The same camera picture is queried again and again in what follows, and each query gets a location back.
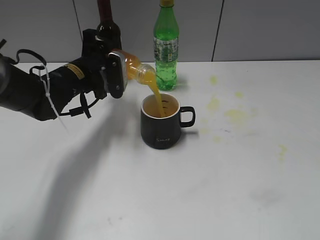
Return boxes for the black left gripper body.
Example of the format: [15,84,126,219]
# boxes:
[77,54,107,99]

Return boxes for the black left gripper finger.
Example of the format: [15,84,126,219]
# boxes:
[100,52,128,99]

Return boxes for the orange juice bottle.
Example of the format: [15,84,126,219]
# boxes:
[107,49,157,87]

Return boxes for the black mug white interior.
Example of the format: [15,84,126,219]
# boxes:
[140,93,196,150]

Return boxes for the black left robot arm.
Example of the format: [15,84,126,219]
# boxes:
[0,49,128,121]

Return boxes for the dark red wine bottle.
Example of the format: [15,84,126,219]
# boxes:
[97,0,122,52]

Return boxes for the white zip tie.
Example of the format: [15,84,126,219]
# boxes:
[38,64,70,135]

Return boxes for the green soda bottle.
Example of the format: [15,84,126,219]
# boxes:
[153,0,180,91]

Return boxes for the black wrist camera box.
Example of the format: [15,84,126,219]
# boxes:
[81,29,109,57]

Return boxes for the black camera cable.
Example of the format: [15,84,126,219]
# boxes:
[0,38,101,120]

